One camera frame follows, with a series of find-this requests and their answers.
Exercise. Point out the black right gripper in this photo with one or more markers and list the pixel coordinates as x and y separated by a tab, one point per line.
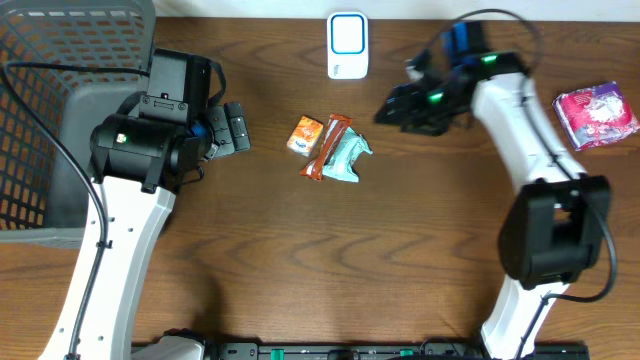
403	100

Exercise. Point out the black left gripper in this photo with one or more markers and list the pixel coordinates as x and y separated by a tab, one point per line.
222	130

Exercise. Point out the small orange packet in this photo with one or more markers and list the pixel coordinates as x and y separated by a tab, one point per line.
305	136

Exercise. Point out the red orange snack bar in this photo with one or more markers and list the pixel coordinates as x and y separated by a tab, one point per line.
337	126

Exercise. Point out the teal snack wrapper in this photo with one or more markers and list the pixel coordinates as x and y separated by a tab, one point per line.
340	166

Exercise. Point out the purple pink pad package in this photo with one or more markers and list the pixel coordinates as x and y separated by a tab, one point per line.
595	116

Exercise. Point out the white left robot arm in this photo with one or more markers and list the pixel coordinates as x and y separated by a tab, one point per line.
139	156

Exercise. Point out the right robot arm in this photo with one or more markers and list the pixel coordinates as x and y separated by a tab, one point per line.
557	225

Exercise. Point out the white barcode scanner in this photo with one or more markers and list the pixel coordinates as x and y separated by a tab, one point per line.
347	45

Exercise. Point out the grey plastic mesh basket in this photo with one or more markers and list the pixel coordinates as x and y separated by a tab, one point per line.
77	62

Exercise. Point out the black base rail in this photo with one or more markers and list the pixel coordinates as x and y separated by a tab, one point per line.
439	349

